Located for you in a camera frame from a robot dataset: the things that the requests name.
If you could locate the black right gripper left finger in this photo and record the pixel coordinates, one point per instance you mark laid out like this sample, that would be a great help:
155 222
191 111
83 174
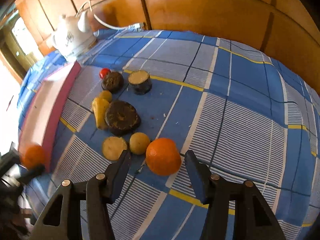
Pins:
60 218

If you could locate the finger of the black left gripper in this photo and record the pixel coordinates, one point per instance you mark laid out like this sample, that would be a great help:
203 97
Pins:
17 216

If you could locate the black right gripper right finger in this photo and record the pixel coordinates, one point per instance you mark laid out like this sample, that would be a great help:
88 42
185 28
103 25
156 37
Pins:
253 219

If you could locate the orange tangerine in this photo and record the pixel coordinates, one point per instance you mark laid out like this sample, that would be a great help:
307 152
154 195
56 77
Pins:
163 157
34 155

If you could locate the dark cylinder cream top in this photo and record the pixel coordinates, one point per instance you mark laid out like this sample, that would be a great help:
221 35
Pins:
140 82
113 147

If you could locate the pale yellow round fruit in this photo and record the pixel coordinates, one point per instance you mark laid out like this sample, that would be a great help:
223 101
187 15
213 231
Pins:
138 143

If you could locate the large dark brown disc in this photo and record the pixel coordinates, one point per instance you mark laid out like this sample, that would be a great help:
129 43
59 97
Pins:
121 118

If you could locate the yellow potato piece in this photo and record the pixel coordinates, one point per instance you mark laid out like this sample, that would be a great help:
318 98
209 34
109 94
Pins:
99 106

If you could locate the small yellow round fruit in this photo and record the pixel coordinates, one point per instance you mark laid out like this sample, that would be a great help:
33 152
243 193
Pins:
105 94

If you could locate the dark brown round fruit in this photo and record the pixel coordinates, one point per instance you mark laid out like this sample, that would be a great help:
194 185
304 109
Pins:
113 82

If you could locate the red cherry tomato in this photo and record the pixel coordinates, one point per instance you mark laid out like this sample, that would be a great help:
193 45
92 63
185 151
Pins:
103 73

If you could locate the pink rimmed white tray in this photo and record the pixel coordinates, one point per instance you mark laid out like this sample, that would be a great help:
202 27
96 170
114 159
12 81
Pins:
46 108

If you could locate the blue plaid tablecloth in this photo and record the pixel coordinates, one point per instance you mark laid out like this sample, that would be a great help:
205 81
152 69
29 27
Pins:
245 115

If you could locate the wooden door with glass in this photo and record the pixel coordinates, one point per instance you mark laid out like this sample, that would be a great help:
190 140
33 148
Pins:
19 51

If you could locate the white ceramic electric kettle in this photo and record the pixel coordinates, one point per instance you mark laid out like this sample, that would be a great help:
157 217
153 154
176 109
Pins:
73 36

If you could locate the wooden wall cabinet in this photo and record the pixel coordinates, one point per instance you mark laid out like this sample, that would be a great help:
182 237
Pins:
283 29

